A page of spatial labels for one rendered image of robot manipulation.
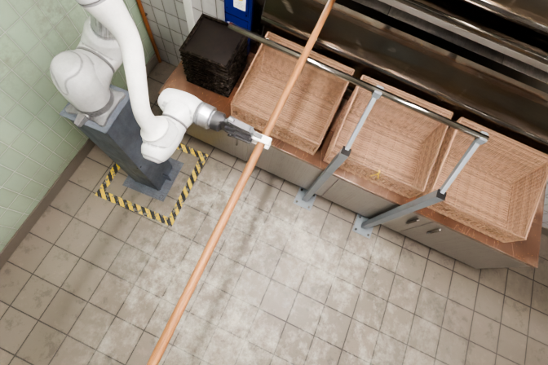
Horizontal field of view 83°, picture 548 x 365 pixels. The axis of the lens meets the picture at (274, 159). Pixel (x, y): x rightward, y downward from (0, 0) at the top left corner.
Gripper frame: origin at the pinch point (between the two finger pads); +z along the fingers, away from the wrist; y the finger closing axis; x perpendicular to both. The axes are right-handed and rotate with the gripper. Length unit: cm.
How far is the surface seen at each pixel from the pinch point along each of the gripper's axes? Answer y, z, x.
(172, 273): 120, -28, 62
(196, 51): 33, -56, -47
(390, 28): 3, 31, -81
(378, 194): 61, 68, -26
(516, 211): 54, 144, -48
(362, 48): 20, 24, -81
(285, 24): 25, -19, -80
